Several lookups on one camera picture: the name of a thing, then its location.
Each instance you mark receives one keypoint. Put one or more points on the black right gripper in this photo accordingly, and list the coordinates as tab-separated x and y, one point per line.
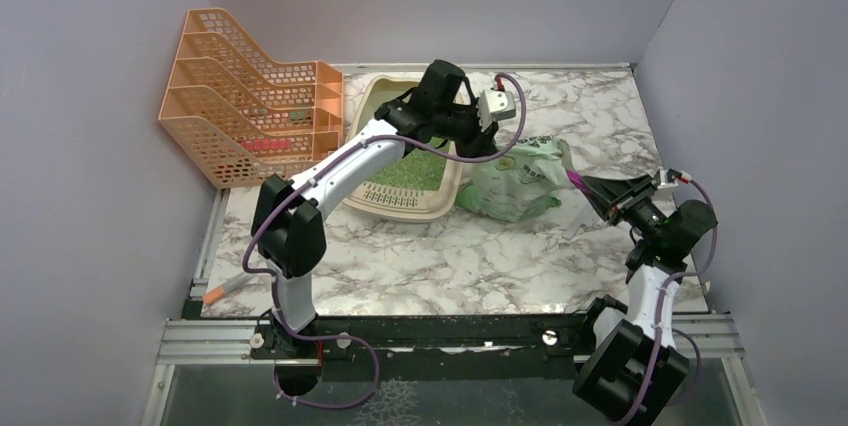
617	197

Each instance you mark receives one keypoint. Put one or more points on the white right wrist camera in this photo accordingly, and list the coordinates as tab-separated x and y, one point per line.
667	180

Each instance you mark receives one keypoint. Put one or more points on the orange marker pen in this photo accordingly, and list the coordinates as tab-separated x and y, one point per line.
226	288

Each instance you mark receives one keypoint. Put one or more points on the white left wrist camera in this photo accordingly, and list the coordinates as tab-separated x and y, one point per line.
495	105

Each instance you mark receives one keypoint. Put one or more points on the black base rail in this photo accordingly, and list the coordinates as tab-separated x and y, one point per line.
431	348

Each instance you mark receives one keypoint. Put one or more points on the white bag sealing clip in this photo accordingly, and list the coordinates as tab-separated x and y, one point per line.
585	218

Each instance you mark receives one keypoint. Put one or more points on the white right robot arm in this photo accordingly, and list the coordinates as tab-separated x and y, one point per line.
635	368

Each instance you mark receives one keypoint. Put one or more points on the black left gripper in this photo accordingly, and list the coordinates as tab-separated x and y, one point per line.
478	143

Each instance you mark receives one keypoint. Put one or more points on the orange mesh file rack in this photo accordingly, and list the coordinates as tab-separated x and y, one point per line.
241	116

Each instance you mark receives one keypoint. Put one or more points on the green litter pellets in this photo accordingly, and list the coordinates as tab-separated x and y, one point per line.
420	170

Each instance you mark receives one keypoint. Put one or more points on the beige plastic litter box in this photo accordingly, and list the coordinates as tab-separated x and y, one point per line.
363	94

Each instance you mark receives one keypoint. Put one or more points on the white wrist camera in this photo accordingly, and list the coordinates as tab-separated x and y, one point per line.
667	180
495	105

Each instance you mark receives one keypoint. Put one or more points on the green litter bag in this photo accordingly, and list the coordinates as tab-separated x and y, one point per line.
522	184

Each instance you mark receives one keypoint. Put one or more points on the purple plastic litter scoop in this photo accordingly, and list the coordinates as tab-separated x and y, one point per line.
576	180

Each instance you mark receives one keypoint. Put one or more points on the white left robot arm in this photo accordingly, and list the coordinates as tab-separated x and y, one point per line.
288	226

